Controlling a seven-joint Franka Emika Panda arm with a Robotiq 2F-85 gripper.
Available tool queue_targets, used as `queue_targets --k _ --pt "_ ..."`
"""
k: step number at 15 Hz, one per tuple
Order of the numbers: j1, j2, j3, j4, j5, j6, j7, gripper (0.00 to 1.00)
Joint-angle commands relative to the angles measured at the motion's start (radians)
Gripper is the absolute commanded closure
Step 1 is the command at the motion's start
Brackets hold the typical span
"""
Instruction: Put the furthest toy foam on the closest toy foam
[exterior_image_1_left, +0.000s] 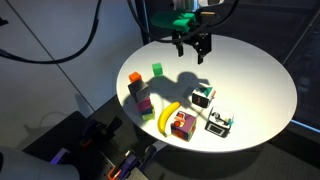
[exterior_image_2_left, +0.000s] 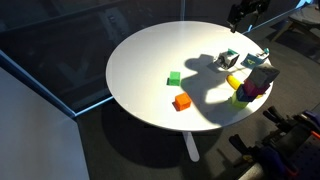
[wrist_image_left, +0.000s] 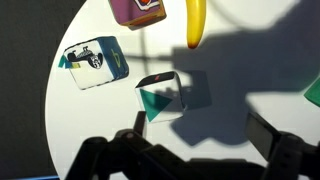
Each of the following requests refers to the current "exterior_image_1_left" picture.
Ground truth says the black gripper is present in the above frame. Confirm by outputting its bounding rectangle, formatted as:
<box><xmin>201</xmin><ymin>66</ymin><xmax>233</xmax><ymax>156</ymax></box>
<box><xmin>171</xmin><ymin>28</ymin><xmax>213</xmax><ymax>65</ymax></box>

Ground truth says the foam cube with green triangle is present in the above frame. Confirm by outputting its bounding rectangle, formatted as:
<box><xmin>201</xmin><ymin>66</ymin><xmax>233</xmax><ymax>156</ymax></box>
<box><xmin>191</xmin><ymin>82</ymin><xmax>216</xmax><ymax>109</ymax></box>

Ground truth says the yellow toy banana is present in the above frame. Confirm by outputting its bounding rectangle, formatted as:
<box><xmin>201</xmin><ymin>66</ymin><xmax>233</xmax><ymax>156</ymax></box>
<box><xmin>157</xmin><ymin>101</ymin><xmax>182</xmax><ymax>138</ymax></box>

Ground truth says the multicoloured foam cube with number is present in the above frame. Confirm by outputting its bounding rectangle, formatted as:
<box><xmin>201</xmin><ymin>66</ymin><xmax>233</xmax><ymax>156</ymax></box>
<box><xmin>170</xmin><ymin>111</ymin><xmax>197</xmax><ymax>142</ymax></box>

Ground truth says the small green cube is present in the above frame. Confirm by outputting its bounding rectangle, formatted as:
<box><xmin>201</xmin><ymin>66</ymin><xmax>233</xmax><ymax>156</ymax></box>
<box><xmin>151</xmin><ymin>62</ymin><xmax>164</xmax><ymax>77</ymax></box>

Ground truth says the small orange cube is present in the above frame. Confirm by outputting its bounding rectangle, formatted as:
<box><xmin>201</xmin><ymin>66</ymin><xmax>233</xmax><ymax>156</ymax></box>
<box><xmin>128</xmin><ymin>71</ymin><xmax>143</xmax><ymax>84</ymax></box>

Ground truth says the dark grey cube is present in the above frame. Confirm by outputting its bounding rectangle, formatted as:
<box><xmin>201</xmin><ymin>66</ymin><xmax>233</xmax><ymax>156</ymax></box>
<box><xmin>127</xmin><ymin>79</ymin><xmax>150</xmax><ymax>103</ymax></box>

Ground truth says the magenta block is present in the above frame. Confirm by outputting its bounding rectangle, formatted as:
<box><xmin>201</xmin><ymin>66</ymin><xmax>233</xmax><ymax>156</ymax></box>
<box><xmin>135</xmin><ymin>96</ymin><xmax>153</xmax><ymax>114</ymax></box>

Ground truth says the lime green block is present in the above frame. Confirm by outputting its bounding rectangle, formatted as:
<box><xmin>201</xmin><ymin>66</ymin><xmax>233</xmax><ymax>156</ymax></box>
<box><xmin>141</xmin><ymin>111</ymin><xmax>156</xmax><ymax>122</ymax></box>

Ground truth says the white table leg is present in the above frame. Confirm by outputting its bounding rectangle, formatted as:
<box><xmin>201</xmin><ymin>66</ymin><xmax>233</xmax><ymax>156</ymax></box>
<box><xmin>143</xmin><ymin>139</ymin><xmax>168</xmax><ymax>158</ymax></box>

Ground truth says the black purple clamp orange tip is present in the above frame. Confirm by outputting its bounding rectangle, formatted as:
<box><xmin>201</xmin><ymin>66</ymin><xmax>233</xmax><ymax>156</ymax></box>
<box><xmin>107</xmin><ymin>149</ymin><xmax>148</xmax><ymax>180</ymax></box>
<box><xmin>79</xmin><ymin>115</ymin><xmax>124</xmax><ymax>148</ymax></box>

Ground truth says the black perforated mounting board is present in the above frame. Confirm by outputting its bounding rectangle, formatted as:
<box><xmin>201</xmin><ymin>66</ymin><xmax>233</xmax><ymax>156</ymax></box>
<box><xmin>22</xmin><ymin>110</ymin><xmax>161</xmax><ymax>180</ymax></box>

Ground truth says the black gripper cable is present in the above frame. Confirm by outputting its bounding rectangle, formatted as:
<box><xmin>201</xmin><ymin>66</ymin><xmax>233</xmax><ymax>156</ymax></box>
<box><xmin>126</xmin><ymin>0</ymin><xmax>178</xmax><ymax>44</ymax></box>

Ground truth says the thin black cable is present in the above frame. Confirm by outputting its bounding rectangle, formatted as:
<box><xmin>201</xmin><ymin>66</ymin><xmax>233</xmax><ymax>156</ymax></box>
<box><xmin>191</xmin><ymin>0</ymin><xmax>241</xmax><ymax>36</ymax></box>

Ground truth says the foam cube with black frame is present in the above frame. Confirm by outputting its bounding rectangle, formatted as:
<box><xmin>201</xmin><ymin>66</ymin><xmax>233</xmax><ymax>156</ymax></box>
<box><xmin>204</xmin><ymin>106</ymin><xmax>235</xmax><ymax>139</ymax></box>

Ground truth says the thick black cable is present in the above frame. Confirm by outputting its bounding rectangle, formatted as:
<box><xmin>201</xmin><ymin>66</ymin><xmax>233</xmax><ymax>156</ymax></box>
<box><xmin>0</xmin><ymin>0</ymin><xmax>103</xmax><ymax>65</ymax></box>

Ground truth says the purple clamp handle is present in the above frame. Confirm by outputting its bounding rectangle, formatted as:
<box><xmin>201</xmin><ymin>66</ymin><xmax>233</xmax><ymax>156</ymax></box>
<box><xmin>49</xmin><ymin>148</ymin><xmax>70</xmax><ymax>165</ymax></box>

